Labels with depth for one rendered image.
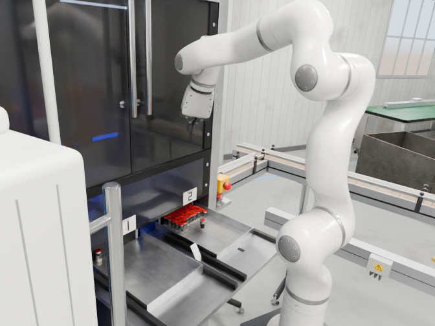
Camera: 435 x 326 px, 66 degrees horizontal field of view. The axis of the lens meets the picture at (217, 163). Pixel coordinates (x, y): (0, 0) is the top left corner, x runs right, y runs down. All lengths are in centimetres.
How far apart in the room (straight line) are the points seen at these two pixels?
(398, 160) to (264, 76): 208
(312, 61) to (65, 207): 52
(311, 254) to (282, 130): 461
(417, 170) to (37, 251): 384
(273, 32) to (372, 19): 548
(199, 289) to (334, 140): 69
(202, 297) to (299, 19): 87
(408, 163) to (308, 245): 333
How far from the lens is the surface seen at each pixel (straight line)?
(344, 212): 90
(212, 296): 119
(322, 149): 79
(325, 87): 71
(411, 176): 408
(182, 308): 115
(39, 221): 41
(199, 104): 114
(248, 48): 93
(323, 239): 84
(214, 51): 97
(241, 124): 489
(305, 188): 224
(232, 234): 149
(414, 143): 492
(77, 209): 44
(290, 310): 101
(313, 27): 80
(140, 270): 130
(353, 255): 228
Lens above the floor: 168
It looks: 21 degrees down
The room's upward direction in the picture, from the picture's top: 4 degrees clockwise
